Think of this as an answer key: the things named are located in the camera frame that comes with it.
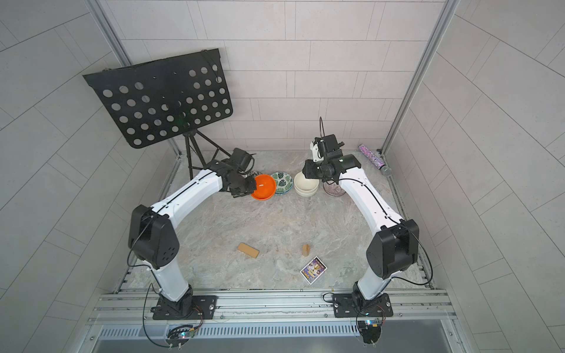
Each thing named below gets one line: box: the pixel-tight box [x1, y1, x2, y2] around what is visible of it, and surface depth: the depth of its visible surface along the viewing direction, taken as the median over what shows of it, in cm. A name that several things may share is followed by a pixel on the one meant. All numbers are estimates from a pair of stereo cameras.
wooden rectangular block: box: [236, 241, 260, 259], surface depth 85 cm
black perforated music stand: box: [83, 48, 234, 181], surface depth 75 cm
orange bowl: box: [251, 173, 277, 201], surface depth 86 cm
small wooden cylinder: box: [301, 243, 311, 257], surface depth 81 cm
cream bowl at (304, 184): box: [294, 171, 320, 192], surface depth 98 cm
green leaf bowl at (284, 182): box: [270, 171, 294, 195], surface depth 102 cm
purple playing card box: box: [299, 255, 329, 286], surface depth 80 cm
